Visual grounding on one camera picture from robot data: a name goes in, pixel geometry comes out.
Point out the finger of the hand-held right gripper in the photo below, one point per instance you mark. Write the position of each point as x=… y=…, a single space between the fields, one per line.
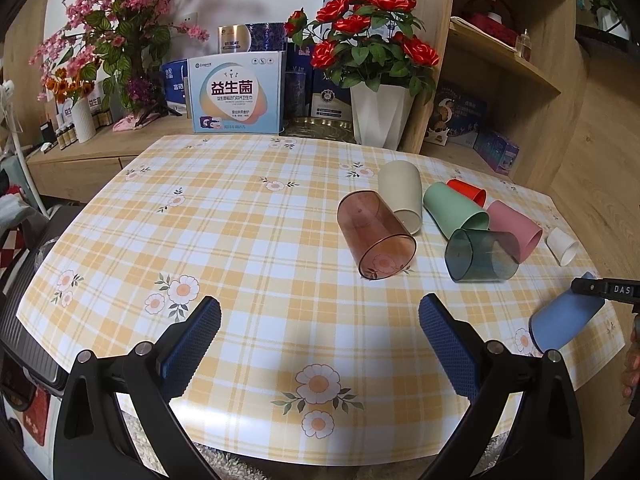
x=587 y=288

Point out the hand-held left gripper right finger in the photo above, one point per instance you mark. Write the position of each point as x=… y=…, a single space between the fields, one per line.
x=447 y=345

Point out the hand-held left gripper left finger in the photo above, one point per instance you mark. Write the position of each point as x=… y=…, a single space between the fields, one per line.
x=192 y=345

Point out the blue cup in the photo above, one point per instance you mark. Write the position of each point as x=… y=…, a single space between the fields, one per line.
x=560 y=320

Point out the small white cup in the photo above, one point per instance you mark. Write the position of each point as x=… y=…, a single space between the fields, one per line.
x=562 y=247

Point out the transparent dark teal cup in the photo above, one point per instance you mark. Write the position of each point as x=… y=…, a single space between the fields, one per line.
x=480 y=255

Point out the green cup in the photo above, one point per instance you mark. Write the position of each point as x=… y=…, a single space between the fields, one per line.
x=447 y=205

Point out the transparent pink cup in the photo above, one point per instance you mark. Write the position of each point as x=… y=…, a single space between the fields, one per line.
x=370 y=225

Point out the red cup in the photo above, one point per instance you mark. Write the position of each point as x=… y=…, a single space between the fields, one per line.
x=468 y=191

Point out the beige cup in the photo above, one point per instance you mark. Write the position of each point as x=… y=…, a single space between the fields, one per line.
x=397 y=185

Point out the person's right hand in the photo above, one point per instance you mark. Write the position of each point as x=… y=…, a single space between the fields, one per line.
x=632 y=370

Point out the yellow plaid floral tablecloth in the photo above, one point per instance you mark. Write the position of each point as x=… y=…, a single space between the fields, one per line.
x=250 y=240

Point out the small light blue boxes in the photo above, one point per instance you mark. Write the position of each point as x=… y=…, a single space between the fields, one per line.
x=495 y=152

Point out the black ribbed appliance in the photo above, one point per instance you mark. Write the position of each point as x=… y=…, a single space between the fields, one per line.
x=30 y=270

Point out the wooden sideboard cabinet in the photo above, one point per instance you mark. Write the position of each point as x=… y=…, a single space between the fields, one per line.
x=75 y=170

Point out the blue illustrated box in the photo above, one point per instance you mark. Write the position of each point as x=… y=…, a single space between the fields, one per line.
x=457 y=110

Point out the pink cloth item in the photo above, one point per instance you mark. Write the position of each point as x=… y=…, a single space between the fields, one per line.
x=127 y=124

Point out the wooden shelf unit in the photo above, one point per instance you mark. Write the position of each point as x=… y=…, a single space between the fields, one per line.
x=500 y=65

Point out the white faceted flower pot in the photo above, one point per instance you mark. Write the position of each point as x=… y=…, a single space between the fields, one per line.
x=377 y=115

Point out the row of small amber bottles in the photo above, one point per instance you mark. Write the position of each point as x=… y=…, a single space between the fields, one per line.
x=64 y=137

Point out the white ribbed vase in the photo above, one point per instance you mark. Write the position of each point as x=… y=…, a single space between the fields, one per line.
x=84 y=122

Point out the small glass perfume bottle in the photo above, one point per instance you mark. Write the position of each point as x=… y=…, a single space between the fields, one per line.
x=525 y=47

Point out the gold metal tray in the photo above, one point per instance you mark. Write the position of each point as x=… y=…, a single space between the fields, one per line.
x=315 y=127

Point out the light blue product box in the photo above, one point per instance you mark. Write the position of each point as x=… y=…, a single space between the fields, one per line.
x=235 y=90

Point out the purple artificial flowers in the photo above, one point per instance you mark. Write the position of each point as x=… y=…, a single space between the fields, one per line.
x=136 y=92

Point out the blue white carton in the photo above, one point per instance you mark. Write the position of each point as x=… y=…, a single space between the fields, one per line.
x=175 y=85

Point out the white stand pole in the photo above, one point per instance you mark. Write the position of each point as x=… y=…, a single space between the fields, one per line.
x=15 y=145

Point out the potted plant white pot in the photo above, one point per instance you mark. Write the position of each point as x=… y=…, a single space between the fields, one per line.
x=612 y=20

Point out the dark blue cylindrical can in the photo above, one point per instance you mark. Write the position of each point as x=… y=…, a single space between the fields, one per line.
x=295 y=95

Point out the dark blue emblem box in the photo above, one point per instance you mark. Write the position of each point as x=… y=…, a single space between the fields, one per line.
x=327 y=102

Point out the orange artificial flowers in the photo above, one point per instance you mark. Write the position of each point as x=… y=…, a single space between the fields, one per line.
x=67 y=87

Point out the red artificial rose plant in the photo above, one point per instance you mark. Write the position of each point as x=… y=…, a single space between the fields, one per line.
x=360 y=50

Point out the silver gold box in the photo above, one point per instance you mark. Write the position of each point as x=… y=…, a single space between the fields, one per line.
x=235 y=40

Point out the dark blue patterned box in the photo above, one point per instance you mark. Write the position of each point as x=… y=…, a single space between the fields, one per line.
x=267 y=37

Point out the white wall socket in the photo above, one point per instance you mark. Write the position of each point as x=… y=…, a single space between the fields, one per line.
x=183 y=19

